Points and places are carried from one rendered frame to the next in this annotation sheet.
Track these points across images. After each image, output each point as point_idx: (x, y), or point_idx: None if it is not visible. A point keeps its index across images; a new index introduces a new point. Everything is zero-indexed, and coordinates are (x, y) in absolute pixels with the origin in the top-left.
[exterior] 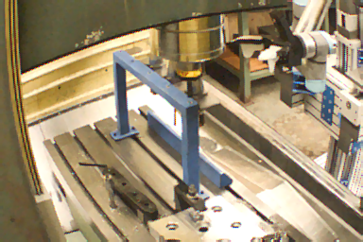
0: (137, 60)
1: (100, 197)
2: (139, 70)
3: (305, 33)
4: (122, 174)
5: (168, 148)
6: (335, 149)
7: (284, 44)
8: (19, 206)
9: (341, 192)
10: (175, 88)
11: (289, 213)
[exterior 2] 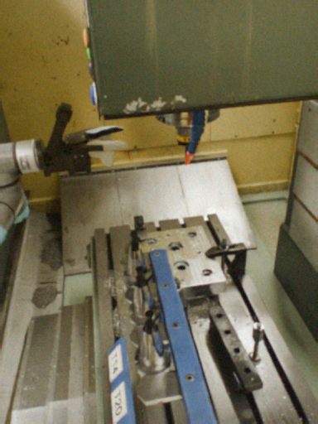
0: (181, 373)
1: (270, 378)
2: (189, 338)
3: (18, 142)
4: (231, 417)
5: None
6: None
7: (78, 132)
8: None
9: None
10: (159, 279)
11: (54, 358)
